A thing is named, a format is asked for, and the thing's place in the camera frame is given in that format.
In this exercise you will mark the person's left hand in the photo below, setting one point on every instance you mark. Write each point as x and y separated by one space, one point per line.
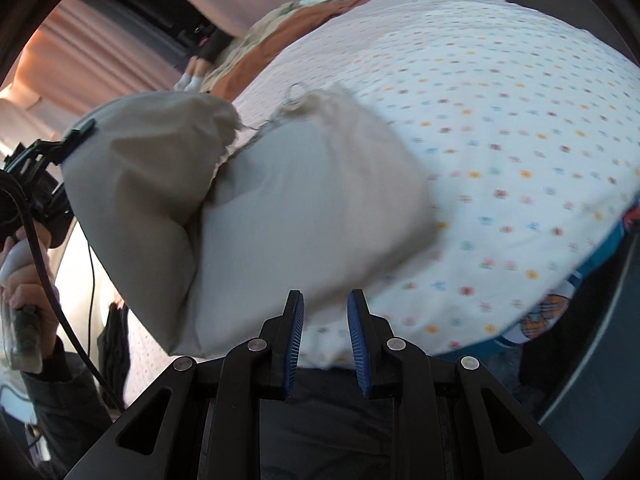
27 285

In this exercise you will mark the black cloth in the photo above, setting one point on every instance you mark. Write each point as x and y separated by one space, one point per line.
112 345

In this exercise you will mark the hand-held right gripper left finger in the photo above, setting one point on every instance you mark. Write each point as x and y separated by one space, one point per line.
295 340

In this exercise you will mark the grey pillowcase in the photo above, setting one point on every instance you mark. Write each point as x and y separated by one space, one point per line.
300 210

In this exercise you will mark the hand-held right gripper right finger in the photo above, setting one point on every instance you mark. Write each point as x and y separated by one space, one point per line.
356 340

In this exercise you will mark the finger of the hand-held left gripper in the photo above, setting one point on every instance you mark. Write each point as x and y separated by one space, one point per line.
79 132

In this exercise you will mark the white floral bedsheet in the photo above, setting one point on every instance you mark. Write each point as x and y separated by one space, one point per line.
500 110

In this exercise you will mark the white small-dotted sheet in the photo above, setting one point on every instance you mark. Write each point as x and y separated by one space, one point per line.
145 357

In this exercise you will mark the cartoon print blanket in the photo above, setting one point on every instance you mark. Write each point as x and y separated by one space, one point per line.
545 312

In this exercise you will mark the person's left forearm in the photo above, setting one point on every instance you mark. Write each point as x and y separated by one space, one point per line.
65 410

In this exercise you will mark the orange blanket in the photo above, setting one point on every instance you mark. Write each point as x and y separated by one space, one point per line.
280 35

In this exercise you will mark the pink curtain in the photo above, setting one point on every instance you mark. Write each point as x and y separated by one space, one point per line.
100 45

